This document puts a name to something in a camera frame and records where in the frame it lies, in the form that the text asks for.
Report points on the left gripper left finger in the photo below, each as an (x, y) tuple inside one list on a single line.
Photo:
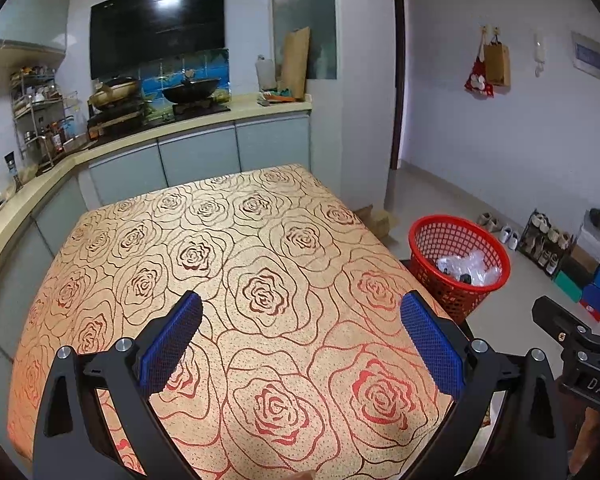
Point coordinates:
[(72, 439)]

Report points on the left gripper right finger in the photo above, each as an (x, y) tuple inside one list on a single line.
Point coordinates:
[(528, 440)]

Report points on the clear plastic bag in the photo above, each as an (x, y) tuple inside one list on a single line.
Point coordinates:
[(469, 270)]

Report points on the kitchen counter with cabinets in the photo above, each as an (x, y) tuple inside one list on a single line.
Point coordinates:
[(37, 220)]

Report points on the person's right hand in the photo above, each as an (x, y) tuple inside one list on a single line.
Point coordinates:
[(584, 462)]

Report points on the shoe rack with shoes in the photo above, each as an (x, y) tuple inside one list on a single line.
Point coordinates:
[(544, 244)]

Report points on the red plastic mesh basket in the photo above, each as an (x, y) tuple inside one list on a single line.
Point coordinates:
[(440, 235)]

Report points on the rose pattern tablecloth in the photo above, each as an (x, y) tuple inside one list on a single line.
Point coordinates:
[(301, 361)]

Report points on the cardboard box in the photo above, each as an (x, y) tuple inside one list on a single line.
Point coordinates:
[(380, 222)]

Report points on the red hanging cloth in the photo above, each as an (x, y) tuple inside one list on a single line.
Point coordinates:
[(476, 83)]

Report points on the brown hanging paper bag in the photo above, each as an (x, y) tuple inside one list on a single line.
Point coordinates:
[(497, 61)]

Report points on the black gas stove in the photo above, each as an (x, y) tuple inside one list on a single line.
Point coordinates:
[(131, 117)]

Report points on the metal spice rack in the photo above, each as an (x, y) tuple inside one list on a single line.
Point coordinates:
[(45, 127)]

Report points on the beige frying pan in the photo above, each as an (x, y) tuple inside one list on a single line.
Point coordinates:
[(113, 91)]

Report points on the black wok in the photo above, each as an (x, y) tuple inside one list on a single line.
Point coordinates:
[(190, 91)]

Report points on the wooden cutting board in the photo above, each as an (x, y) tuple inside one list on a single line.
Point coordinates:
[(295, 62)]

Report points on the white plastic jug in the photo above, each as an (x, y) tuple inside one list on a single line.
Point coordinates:
[(266, 74)]

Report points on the black range hood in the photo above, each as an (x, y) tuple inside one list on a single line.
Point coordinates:
[(128, 33)]

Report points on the framed wall panel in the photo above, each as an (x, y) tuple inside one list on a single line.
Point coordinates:
[(586, 54)]

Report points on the wall intercom phone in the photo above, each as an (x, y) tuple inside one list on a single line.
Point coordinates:
[(539, 54)]

